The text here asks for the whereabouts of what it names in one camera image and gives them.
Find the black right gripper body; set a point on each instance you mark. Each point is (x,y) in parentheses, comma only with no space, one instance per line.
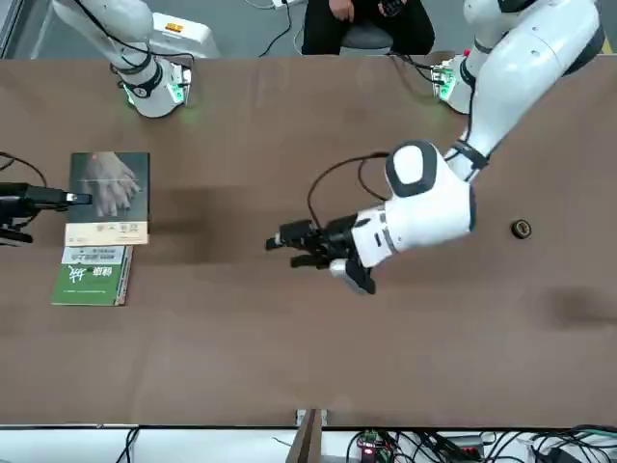
(12,202)

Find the white control box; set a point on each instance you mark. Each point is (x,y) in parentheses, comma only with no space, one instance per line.
(193,34)

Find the aluminium frame post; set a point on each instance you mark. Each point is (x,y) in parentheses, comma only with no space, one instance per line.
(308,439)

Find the green and white book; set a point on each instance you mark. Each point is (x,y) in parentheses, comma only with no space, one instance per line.
(87,284)

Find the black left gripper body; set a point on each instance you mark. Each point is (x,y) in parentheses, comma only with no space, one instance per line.
(337,238)

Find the person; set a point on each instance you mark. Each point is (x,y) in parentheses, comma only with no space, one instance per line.
(318,34)

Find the black handheld controller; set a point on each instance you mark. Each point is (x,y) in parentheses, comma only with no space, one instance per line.
(391,7)

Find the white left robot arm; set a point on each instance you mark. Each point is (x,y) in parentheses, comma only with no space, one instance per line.
(434,207)

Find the grey stool seat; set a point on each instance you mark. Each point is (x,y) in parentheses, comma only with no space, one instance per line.
(366,36)

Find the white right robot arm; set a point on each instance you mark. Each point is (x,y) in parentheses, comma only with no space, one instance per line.
(140,82)

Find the dark book with hand cover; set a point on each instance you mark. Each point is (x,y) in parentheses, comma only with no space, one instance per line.
(111,183)

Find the white power strip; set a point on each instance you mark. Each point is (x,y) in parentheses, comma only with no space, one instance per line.
(284,4)

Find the circuit board with red light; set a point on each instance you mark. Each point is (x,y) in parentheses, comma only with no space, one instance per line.
(368,451)

